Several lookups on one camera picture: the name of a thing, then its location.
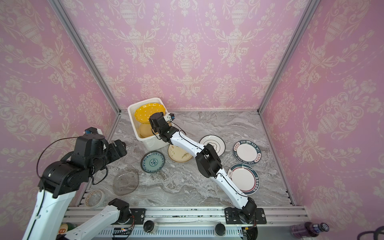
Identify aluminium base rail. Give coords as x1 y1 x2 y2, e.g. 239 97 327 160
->
64 205 310 240

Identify teal patterned small plate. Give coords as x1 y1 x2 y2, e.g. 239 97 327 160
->
141 151 166 174

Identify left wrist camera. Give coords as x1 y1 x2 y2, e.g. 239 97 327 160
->
84 127 103 135

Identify pale yellow round plate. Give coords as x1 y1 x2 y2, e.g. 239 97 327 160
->
139 122 153 139

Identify clear glass plate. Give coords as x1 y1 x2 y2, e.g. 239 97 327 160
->
113 170 140 196

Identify right black knob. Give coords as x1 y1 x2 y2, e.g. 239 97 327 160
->
214 223 226 237

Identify left black knob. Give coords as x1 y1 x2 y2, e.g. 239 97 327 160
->
143 220 156 233

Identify purple plastic bottle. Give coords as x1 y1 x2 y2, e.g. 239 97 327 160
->
291 222 330 239

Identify cream plate with green leaves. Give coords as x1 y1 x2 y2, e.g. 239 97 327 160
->
168 145 193 163

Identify yellow white-dotted scalloped plate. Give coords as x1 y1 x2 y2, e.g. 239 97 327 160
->
134 103 166 124

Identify white plate green lettered rim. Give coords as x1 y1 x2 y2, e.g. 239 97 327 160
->
233 140 262 165

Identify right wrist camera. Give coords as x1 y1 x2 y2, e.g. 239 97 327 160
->
164 113 175 123

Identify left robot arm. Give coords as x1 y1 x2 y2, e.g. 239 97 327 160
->
23 131 134 240

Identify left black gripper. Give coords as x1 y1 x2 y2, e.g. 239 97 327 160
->
88 137 129 177

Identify white plate with clover emblem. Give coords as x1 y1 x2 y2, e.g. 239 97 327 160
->
200 135 226 157

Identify tape roll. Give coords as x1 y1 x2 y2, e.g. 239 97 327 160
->
85 190 105 209

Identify black knob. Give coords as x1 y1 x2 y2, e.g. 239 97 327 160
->
214 223 226 237
143 220 156 233

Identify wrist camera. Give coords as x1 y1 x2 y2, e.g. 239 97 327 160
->
164 113 175 123
84 127 103 135

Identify white plastic bin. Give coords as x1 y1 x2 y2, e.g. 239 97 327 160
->
128 98 169 151

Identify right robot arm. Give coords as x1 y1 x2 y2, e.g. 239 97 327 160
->
149 112 257 224

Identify white plate red-green rim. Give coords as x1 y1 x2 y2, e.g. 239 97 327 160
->
228 164 260 195

